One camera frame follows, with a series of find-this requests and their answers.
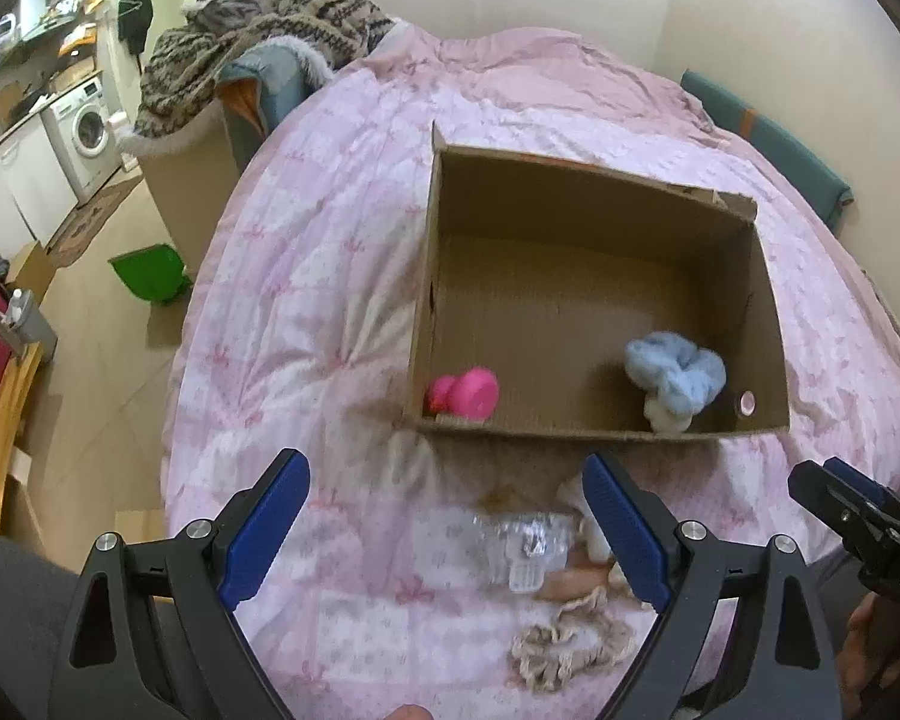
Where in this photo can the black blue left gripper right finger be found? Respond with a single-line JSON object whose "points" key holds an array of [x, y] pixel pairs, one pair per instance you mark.
{"points": [[778, 660]]}

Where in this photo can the clear plastic accessory bag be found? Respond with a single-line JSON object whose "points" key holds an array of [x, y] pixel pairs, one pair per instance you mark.
{"points": [[521, 549]]}

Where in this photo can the teal cushion with orange stripe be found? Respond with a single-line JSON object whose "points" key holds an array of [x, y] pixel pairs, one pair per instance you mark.
{"points": [[828, 194]]}

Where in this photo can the grey small bin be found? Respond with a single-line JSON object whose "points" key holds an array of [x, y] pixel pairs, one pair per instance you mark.
{"points": [[26, 320]]}

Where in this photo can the peach soft tube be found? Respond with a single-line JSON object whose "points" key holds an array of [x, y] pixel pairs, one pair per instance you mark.
{"points": [[577, 582]]}

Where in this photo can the brown patterned knit blanket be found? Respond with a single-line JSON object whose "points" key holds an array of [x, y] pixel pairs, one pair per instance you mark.
{"points": [[178, 82]]}

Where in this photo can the white kitchen cabinets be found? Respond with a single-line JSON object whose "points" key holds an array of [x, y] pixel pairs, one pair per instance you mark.
{"points": [[35, 194]]}

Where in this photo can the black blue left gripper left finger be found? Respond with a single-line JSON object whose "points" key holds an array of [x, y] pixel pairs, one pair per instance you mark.
{"points": [[152, 632]]}

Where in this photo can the white washing machine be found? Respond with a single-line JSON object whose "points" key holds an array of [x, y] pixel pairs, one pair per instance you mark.
{"points": [[76, 123]]}

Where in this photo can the blue fur-trimmed jacket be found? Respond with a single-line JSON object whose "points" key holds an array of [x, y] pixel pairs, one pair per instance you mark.
{"points": [[260, 88]]}

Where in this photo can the white fluffy scrunchie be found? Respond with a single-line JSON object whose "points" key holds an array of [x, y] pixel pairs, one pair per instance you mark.
{"points": [[662, 420]]}

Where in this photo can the pink patterned quilt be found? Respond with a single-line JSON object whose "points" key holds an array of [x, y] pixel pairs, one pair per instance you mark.
{"points": [[299, 331]]}

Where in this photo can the dark hanging garment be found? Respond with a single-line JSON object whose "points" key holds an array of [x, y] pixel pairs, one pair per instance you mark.
{"points": [[133, 23]]}

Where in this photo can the open cardboard box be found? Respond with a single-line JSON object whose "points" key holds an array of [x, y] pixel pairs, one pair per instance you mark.
{"points": [[541, 271]]}

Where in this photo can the brown door mat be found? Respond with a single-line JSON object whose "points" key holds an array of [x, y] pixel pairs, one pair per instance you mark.
{"points": [[81, 227]]}

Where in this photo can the beige lace scrunchie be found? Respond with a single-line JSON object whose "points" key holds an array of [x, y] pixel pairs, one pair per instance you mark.
{"points": [[581, 637]]}

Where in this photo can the beige laundry box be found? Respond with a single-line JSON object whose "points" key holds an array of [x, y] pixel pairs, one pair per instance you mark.
{"points": [[190, 174]]}

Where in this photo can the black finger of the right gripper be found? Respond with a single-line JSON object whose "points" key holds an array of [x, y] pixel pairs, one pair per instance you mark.
{"points": [[865, 514]]}

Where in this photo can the light blue fluffy scrunchie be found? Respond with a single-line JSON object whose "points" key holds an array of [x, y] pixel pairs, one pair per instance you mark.
{"points": [[684, 377]]}

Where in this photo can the white cloth bow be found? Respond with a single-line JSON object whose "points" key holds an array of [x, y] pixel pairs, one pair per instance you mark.
{"points": [[570, 493]]}

